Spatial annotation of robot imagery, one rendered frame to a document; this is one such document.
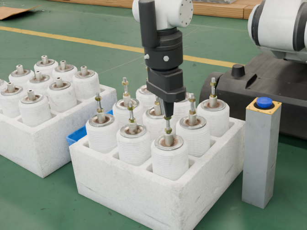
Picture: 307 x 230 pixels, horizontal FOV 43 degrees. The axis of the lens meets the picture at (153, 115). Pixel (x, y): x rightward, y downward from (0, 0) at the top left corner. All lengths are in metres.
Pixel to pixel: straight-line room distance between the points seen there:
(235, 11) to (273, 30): 1.80
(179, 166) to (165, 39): 0.34
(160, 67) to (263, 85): 0.67
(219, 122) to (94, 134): 0.36
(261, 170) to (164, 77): 0.41
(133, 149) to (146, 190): 0.11
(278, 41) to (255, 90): 0.26
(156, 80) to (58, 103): 0.56
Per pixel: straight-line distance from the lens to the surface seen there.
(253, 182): 1.16
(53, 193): 1.32
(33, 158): 1.38
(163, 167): 1.01
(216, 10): 3.08
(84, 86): 1.46
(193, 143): 1.08
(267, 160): 1.10
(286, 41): 1.23
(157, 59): 0.87
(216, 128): 1.18
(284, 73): 1.64
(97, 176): 1.17
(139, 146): 1.06
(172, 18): 0.83
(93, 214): 1.21
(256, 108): 1.04
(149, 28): 0.83
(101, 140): 1.13
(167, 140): 1.00
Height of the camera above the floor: 0.80
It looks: 29 degrees down
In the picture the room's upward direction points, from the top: 5 degrees counter-clockwise
